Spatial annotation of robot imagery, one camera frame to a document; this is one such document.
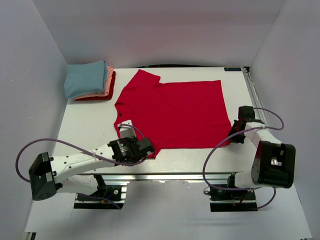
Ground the bright red t shirt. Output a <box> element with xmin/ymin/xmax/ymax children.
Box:
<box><xmin>114</xmin><ymin>69</ymin><xmax>232</xmax><ymax>154</ymax></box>

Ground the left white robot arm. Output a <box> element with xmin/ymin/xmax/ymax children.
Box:
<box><xmin>28</xmin><ymin>137</ymin><xmax>156</xmax><ymax>201</ymax></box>

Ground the aluminium table frame rail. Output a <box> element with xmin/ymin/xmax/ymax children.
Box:
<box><xmin>93</xmin><ymin>173</ymin><xmax>231</xmax><ymax>181</ymax></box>

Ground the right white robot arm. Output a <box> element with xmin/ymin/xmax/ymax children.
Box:
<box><xmin>225</xmin><ymin>106</ymin><xmax>296</xmax><ymax>200</ymax></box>

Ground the folded dark red t shirt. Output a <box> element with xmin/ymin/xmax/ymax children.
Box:
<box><xmin>74</xmin><ymin>70</ymin><xmax>116</xmax><ymax>101</ymax></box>

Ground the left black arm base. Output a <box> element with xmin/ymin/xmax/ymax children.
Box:
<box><xmin>73</xmin><ymin>174</ymin><xmax>124</xmax><ymax>210</ymax></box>

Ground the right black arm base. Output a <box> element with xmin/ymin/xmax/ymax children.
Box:
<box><xmin>203</xmin><ymin>186</ymin><xmax>258</xmax><ymax>213</ymax></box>

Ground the blue label sticker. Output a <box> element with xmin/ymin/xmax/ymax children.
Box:
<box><xmin>224</xmin><ymin>67</ymin><xmax>242</xmax><ymax>72</ymax></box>

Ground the folded light blue t shirt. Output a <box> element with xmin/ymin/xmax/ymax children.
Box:
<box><xmin>64</xmin><ymin>60</ymin><xmax>108</xmax><ymax>99</ymax></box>

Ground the folded pink t shirt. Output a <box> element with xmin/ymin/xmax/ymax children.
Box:
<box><xmin>74</xmin><ymin>66</ymin><xmax>116</xmax><ymax>101</ymax></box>

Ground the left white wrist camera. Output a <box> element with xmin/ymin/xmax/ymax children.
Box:
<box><xmin>117</xmin><ymin>120</ymin><xmax>137</xmax><ymax>138</ymax></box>

